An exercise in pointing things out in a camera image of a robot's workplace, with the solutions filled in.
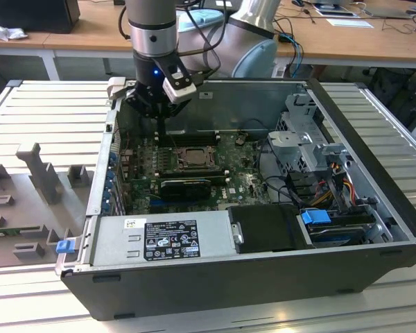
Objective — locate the white labelled box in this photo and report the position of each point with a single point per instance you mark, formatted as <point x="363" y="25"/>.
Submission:
<point x="279" y="71"/>

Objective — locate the black RAM slot bank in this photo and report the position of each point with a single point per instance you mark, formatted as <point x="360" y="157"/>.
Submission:
<point x="194" y="138"/>
<point x="190" y="173"/>

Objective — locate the black office chair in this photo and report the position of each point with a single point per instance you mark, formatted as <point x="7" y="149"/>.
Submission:
<point x="395" y="97"/>

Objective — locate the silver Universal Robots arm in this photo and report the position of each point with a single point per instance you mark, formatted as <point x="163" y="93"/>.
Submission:
<point x="152" y="34"/>

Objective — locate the hard disk in blue carrier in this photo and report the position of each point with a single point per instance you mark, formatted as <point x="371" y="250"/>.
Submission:
<point x="313" y="218"/>

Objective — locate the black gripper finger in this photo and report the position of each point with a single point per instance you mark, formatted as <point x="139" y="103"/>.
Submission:
<point x="177" y="107"/>
<point x="138" y="102"/>

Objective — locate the white case sticker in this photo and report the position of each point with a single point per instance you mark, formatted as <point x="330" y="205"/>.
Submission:
<point x="204" y="94"/>

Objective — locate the crumpled white paper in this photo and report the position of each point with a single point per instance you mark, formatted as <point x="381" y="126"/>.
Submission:
<point x="7" y="33"/>

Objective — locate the blue plastic case latch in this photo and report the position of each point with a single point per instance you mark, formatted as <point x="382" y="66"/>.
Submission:
<point x="65" y="247"/>

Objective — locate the blue board connector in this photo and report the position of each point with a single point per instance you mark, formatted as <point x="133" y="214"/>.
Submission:
<point x="156" y="205"/>

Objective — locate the small black desk object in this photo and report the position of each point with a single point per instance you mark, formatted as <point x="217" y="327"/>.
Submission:
<point x="119" y="2"/>

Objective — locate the black plastic shroud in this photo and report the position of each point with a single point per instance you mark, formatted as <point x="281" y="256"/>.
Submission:
<point x="267" y="229"/>

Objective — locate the green RAM stick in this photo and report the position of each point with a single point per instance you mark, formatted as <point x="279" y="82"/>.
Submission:
<point x="0" y="233"/>

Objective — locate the CPU socket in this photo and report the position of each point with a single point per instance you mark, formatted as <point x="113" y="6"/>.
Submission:
<point x="214" y="163"/>

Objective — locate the black graphics card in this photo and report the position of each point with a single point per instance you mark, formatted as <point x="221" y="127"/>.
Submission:
<point x="185" y="190"/>

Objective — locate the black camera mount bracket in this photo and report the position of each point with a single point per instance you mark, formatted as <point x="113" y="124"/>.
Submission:
<point x="166" y="67"/>

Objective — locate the wooden desk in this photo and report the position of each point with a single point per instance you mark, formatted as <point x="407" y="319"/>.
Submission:
<point x="90" y="31"/>

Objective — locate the black box on desk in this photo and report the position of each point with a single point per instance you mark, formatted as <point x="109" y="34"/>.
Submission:
<point x="31" y="14"/>

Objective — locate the grey parts rack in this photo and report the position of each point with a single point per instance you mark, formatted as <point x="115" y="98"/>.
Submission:
<point x="21" y="194"/>

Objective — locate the grey laptop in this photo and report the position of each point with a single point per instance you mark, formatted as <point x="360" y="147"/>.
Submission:
<point x="391" y="10"/>

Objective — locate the green motherboard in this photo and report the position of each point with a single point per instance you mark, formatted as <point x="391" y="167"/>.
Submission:
<point x="242" y="184"/>

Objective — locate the black and grey PC case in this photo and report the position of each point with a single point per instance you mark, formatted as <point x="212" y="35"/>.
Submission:
<point x="229" y="288"/>

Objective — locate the white barcode sticker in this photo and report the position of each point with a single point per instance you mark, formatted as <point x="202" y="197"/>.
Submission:
<point x="135" y="223"/>

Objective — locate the thin metal locking lever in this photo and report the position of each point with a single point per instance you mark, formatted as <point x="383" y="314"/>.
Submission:
<point x="173" y="140"/>

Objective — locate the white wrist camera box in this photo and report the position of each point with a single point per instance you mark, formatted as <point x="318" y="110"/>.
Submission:
<point x="179" y="89"/>

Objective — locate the silver power supply unit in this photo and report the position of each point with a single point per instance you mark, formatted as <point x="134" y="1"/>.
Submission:
<point x="111" y="239"/>

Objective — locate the grey metal drive cage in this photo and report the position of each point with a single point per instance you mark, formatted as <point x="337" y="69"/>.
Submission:
<point x="291" y="142"/>

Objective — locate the black power supply label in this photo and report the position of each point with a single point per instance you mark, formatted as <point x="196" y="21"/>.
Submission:
<point x="171" y="239"/>

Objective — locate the black computer mouse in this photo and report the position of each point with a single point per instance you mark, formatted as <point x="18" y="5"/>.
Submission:
<point x="297" y="2"/>

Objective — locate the blue expansion slot clip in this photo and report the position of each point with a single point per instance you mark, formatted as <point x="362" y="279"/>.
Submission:
<point x="107" y="189"/>
<point x="113" y="159"/>
<point x="105" y="204"/>
<point x="110" y="174"/>

